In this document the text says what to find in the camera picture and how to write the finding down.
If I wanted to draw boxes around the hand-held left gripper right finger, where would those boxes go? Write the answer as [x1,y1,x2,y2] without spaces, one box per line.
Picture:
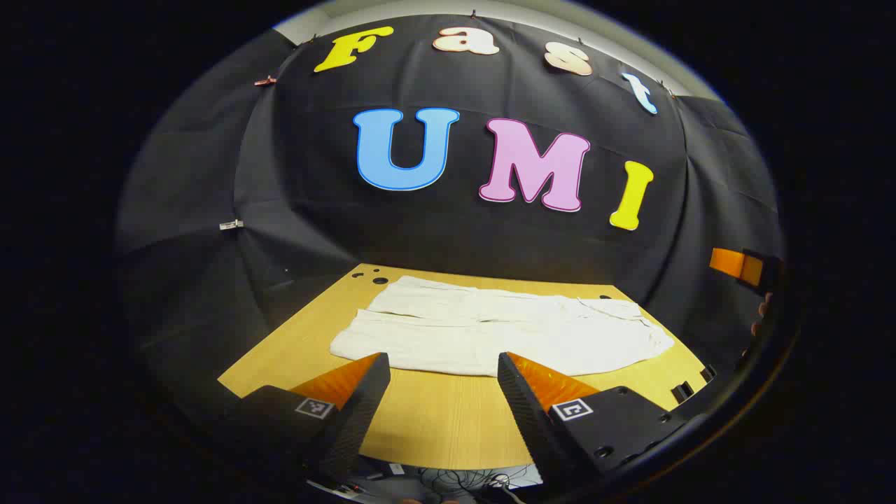
[497,352,694,494]

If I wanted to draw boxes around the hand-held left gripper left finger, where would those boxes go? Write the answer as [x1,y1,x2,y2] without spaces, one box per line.
[213,352,391,491]

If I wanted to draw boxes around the white jeans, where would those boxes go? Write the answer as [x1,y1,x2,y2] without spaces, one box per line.
[329,275,676,377]

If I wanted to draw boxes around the black backdrop cloth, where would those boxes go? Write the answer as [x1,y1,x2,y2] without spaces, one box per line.
[115,14,783,421]

